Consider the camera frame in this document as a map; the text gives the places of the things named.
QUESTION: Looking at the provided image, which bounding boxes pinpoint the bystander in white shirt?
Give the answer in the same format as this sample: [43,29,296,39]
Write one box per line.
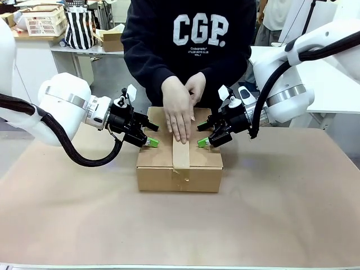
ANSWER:
[244,0,285,88]

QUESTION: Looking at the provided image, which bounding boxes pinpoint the small flat cardboard box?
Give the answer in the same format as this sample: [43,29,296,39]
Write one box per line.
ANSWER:
[1,12,16,28]

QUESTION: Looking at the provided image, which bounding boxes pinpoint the person's right forearm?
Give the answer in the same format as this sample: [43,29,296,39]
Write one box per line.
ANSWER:
[122,42,177,89]

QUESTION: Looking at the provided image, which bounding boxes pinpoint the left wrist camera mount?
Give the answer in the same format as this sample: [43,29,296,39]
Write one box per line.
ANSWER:
[117,84,138,109]

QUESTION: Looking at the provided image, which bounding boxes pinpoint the small open cardboard box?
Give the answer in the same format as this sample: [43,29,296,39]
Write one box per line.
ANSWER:
[98,26,125,53]

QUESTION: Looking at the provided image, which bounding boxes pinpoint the person's left hand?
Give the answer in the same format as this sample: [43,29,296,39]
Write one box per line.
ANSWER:
[184,71,208,114]

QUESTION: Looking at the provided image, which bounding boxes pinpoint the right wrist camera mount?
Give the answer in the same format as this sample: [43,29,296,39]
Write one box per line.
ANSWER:
[218,85,240,110]

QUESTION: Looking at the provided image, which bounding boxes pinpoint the person in black sweatshirt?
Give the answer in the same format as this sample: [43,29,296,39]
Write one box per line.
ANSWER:
[120,0,258,107]

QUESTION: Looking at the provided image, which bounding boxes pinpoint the black white striped bag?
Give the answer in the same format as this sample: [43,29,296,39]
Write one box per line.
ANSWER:
[64,7,98,50]

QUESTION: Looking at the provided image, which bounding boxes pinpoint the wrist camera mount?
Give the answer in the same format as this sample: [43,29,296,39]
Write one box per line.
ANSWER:
[117,84,138,109]
[218,85,240,110]

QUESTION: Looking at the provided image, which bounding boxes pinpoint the person's right hand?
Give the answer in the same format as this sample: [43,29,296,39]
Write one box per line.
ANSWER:
[161,75,197,145]

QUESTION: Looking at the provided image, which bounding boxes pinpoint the black tripod stand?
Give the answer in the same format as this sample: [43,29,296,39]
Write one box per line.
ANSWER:
[302,0,320,26]

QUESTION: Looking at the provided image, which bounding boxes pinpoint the brown packing tape strip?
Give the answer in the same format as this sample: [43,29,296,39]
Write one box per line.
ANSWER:
[172,134,192,170]

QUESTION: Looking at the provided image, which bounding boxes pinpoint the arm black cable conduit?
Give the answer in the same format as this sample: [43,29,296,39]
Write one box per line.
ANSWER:
[249,26,360,141]
[0,94,126,168]

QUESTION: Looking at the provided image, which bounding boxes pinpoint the white folding table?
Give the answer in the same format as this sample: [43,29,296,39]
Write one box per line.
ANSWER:
[50,42,126,94]

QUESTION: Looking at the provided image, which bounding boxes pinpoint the white cabinet wooden top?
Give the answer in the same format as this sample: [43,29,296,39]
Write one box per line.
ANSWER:
[12,30,95,105]

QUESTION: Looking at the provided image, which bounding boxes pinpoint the white plastic lattice basket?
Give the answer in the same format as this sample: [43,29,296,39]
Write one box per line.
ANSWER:
[22,4,67,37]

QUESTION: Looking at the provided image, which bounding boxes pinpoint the white work table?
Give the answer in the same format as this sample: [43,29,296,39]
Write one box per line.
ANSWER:
[249,46,360,133]

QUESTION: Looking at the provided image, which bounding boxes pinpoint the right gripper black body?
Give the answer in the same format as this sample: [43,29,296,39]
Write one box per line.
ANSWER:
[209,106,253,149]

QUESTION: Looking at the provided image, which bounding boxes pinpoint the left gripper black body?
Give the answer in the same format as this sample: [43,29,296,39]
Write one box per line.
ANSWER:
[106,104,149,147]

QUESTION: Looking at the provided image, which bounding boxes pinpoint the large brown cardboard box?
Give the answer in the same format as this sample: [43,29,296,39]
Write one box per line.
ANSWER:
[136,106,224,194]

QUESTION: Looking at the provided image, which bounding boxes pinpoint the person's left forearm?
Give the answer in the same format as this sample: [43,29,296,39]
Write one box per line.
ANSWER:
[196,46,251,87]

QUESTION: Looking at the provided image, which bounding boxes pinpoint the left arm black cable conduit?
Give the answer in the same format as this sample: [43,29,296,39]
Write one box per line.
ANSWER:
[0,94,126,168]

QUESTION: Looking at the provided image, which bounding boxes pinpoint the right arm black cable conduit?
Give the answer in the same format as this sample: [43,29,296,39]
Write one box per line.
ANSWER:
[249,26,360,141]

